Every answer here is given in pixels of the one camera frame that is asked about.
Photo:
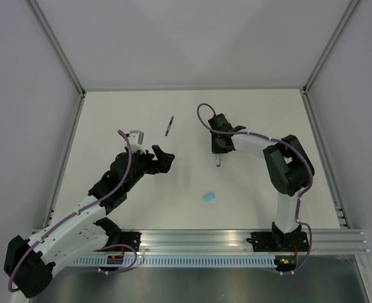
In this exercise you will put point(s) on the slotted cable duct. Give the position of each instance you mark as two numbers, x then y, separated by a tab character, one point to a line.
176	261

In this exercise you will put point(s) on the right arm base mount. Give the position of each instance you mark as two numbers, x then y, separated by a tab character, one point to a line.
277	241

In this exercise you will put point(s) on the aluminium frame post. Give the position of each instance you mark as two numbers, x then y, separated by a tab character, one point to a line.
332	42
47	30

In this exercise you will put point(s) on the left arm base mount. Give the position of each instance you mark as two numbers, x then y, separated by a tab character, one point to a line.
116	236

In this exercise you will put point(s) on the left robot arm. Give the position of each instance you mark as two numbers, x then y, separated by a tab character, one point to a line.
32	263

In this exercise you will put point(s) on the right aluminium frame post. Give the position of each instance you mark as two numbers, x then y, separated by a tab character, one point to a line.
332	42

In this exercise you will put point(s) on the white marker pen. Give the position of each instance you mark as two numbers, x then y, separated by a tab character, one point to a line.
218	161

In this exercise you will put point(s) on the left aluminium frame post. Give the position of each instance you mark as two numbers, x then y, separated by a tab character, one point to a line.
47	30

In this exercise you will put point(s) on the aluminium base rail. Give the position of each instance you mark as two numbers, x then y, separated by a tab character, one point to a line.
204	242

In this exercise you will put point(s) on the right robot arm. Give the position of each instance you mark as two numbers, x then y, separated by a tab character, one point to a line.
290	170

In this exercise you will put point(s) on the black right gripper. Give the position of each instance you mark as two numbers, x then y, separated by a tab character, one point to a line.
216	149

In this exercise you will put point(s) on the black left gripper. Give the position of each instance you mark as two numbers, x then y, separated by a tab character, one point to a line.
163	163

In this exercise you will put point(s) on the purple gel pen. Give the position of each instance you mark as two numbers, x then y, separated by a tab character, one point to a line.
169	126

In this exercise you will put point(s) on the light blue eraser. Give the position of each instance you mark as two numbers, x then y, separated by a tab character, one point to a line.
208	197

